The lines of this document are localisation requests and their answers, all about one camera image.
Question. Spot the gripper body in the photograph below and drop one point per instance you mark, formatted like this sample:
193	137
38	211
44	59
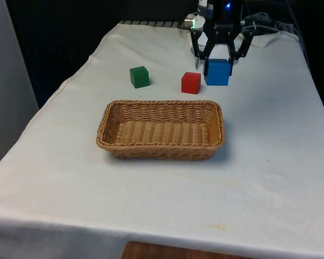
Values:
224	13

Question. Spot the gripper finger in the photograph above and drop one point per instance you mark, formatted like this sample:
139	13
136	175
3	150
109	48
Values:
211	43
237	57

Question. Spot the blue cube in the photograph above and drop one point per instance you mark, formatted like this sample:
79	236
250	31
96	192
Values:
217	73

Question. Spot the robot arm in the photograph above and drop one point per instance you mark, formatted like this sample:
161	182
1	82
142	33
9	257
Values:
194	21

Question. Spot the red cube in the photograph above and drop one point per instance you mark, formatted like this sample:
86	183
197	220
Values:
190	83

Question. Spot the green cube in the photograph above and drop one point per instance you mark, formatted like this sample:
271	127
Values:
139	78

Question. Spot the wicker basket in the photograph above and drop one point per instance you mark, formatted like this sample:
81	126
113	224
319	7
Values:
162	132

